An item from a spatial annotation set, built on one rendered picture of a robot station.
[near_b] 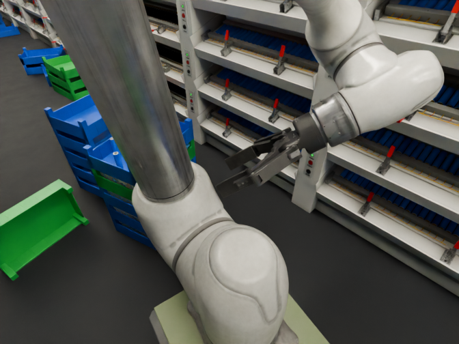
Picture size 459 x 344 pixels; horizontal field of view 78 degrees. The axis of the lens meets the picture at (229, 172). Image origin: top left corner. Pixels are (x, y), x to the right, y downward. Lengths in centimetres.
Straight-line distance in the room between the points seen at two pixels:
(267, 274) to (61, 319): 79
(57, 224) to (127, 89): 100
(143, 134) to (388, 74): 40
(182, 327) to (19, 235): 76
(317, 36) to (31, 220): 109
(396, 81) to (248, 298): 41
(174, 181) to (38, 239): 90
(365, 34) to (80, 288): 106
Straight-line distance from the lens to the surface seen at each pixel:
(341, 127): 54
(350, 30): 58
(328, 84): 95
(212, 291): 45
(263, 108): 120
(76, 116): 134
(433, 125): 90
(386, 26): 89
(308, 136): 54
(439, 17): 89
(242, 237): 46
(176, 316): 70
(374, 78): 55
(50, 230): 132
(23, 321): 116
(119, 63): 36
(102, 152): 102
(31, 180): 164
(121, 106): 38
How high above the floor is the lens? 90
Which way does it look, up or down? 40 degrees down
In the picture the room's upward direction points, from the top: straight up
